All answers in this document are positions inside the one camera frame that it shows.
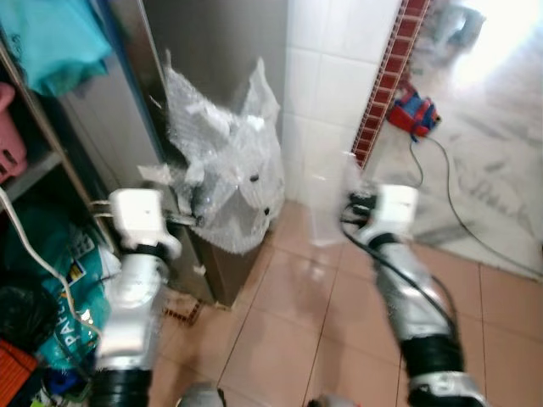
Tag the grey right robot leg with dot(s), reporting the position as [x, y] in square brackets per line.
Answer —
[333, 402]

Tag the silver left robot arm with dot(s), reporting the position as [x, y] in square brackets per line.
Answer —
[127, 314]

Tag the storage shelf unit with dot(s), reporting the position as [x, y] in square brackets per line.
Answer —
[42, 165]

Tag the blue green printed bag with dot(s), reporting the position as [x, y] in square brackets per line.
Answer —
[85, 280]

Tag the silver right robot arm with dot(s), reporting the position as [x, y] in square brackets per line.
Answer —
[416, 305]

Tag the pink plastic basket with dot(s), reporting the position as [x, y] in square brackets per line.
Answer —
[10, 136]

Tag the red and blue appliance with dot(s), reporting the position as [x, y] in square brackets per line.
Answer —
[414, 112]

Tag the grey left robot leg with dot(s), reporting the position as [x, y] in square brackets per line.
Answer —
[201, 397]

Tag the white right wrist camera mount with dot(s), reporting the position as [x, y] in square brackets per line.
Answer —
[397, 208]

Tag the black bag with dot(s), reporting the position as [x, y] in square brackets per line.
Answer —
[25, 314]

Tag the bubble wrap sheet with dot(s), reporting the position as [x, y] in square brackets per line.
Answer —
[225, 161]

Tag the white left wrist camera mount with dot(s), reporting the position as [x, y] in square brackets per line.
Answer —
[140, 216]

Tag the grey robot leg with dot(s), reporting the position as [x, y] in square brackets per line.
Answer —
[201, 397]
[333, 402]

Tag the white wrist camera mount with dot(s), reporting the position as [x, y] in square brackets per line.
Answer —
[140, 216]
[397, 208]

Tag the teal cloth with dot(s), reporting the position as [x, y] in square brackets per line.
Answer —
[51, 42]

